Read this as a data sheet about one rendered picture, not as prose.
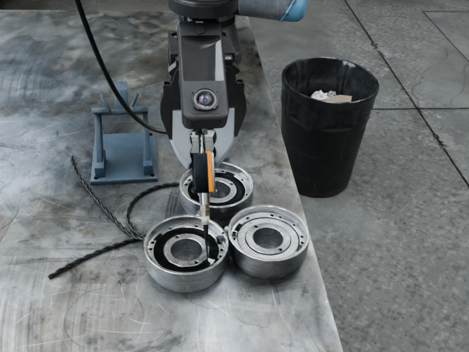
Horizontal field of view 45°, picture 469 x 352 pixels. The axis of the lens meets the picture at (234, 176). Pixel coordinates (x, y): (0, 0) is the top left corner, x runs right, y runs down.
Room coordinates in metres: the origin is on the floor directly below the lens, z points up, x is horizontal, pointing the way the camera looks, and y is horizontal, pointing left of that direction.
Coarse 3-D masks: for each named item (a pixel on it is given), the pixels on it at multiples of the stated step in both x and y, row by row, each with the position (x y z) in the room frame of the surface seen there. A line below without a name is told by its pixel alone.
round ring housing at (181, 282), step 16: (160, 224) 0.54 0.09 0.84; (176, 224) 0.55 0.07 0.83; (192, 224) 0.55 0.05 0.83; (144, 240) 0.50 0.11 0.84; (176, 240) 0.52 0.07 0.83; (192, 240) 0.52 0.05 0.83; (224, 240) 0.52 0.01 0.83; (144, 256) 0.49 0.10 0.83; (176, 256) 0.52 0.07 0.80; (224, 256) 0.48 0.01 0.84; (160, 272) 0.46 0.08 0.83; (176, 272) 0.45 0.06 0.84; (192, 272) 0.45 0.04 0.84; (208, 272) 0.46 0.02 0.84; (176, 288) 0.46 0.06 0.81; (192, 288) 0.46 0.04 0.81
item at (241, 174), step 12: (216, 168) 0.67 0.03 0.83; (228, 168) 0.67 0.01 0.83; (240, 168) 0.66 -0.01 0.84; (180, 180) 0.63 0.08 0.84; (216, 180) 0.65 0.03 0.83; (228, 180) 0.65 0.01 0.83; (240, 180) 0.65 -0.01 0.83; (252, 180) 0.64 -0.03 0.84; (180, 192) 0.61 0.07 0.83; (216, 192) 0.65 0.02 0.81; (228, 192) 0.64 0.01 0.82; (252, 192) 0.61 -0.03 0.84; (192, 204) 0.58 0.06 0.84; (240, 204) 0.59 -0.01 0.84; (216, 216) 0.57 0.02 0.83; (228, 216) 0.58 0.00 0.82
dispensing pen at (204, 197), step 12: (204, 132) 0.57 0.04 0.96; (204, 144) 0.56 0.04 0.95; (192, 156) 0.55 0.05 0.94; (204, 156) 0.54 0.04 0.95; (192, 168) 0.55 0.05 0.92; (204, 168) 0.53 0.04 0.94; (192, 180) 0.55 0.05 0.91; (204, 180) 0.52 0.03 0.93; (204, 192) 0.51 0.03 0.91; (204, 204) 0.52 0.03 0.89; (204, 216) 0.51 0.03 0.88; (204, 228) 0.50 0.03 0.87
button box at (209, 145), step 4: (192, 132) 0.75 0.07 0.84; (208, 132) 0.75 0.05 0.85; (212, 132) 0.75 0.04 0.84; (192, 136) 0.73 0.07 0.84; (196, 136) 0.73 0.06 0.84; (208, 136) 0.74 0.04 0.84; (212, 136) 0.74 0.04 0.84; (192, 140) 0.73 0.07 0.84; (196, 140) 0.73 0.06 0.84; (208, 140) 0.74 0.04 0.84; (212, 140) 0.74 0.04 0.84; (196, 144) 0.73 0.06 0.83; (208, 144) 0.74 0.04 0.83; (212, 144) 0.74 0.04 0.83; (192, 148) 0.73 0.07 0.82; (196, 148) 0.73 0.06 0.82; (208, 148) 0.74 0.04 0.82; (212, 148) 0.74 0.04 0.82; (192, 152) 0.73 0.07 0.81; (196, 152) 0.73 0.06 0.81; (228, 156) 0.74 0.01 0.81
